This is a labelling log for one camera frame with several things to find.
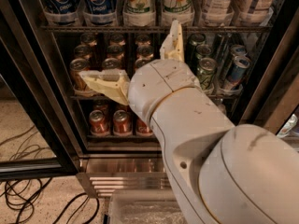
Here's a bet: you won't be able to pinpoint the orange can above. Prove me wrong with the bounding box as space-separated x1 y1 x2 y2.
89 110 109 134
113 110 132 136
135 119 152 136

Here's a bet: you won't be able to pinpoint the gold can front middle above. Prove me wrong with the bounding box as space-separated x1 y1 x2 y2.
102 58 121 70

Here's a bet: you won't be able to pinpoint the bottom wire shelf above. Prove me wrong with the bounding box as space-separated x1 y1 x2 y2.
87 135 158 142

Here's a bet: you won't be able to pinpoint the black cables on floor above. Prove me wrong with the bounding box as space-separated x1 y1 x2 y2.
0 124 101 224

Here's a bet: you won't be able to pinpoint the top wire shelf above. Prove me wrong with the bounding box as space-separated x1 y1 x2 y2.
41 25 272 34

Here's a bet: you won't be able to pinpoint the blue silver can front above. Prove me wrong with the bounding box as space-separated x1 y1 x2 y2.
222 56 251 91

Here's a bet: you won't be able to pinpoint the middle wire shelf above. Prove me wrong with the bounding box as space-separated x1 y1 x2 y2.
70 95 108 100

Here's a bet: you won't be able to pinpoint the gold can front right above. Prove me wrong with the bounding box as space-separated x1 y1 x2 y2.
135 58 150 70

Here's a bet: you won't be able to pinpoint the orange can front left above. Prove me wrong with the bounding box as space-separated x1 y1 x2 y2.
89 110 109 134

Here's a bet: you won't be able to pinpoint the gold can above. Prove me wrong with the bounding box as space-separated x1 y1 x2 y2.
102 58 121 70
69 58 90 91
135 58 150 70

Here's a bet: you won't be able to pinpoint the open fridge glass door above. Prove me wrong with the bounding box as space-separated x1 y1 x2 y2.
0 0 79 181

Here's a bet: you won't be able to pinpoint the gold can front left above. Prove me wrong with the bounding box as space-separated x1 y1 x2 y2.
69 58 90 91

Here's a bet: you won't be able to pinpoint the orange can front middle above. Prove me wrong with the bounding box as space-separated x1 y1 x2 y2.
113 110 132 136

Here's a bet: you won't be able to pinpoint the wire shelf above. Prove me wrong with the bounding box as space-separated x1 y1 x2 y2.
41 25 272 34
70 95 108 100
87 135 158 142

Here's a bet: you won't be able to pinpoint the clear plastic bin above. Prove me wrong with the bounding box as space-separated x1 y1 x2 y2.
108 189 188 224

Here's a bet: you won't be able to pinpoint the green can front right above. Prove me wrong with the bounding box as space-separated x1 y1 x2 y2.
197 57 217 90

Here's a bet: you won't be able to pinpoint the orange can front right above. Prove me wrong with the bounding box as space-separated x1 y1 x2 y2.
135 119 152 136

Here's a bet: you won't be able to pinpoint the steel fridge base grille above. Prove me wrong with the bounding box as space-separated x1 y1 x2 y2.
76 154 170 198

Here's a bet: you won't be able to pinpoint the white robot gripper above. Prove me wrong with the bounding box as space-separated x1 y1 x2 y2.
78 19 202 126

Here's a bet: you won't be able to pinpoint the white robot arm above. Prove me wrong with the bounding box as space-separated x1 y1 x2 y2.
106 21 299 224

